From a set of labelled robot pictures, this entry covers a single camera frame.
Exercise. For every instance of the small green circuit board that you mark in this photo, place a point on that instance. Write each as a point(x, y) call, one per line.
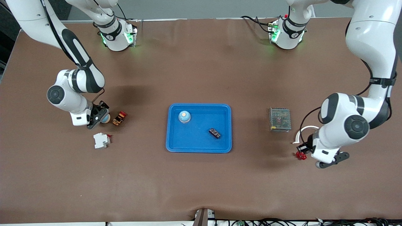
point(240, 223)

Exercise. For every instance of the red yellow emergency switch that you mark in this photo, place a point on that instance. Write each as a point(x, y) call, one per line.
point(119, 118)

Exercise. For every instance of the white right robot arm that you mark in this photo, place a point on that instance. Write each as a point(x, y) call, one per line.
point(81, 80)

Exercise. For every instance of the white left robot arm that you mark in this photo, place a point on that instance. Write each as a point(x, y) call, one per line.
point(355, 125)

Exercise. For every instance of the white curved pipe clamp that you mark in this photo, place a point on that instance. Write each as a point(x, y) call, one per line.
point(306, 127)

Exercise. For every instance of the brass valve red handwheel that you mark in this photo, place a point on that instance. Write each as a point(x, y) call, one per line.
point(301, 156)

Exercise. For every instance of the grey camera stand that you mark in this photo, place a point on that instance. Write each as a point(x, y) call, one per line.
point(202, 217)

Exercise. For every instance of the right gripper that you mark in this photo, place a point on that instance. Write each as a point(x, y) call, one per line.
point(101, 110)

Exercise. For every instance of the white circuit breaker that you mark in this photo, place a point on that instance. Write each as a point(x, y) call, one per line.
point(101, 140)

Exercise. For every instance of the metal mesh power supply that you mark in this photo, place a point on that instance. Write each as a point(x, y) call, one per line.
point(279, 119)

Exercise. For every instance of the blue bell with wooden base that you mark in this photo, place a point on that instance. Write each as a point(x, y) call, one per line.
point(106, 119)
point(184, 116)

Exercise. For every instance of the dark electrolytic capacitor block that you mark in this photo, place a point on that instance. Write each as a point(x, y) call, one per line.
point(214, 133)

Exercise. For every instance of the blue plastic tray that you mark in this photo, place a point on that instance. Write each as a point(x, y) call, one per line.
point(199, 128)

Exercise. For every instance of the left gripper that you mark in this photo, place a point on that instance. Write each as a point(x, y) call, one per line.
point(305, 147)

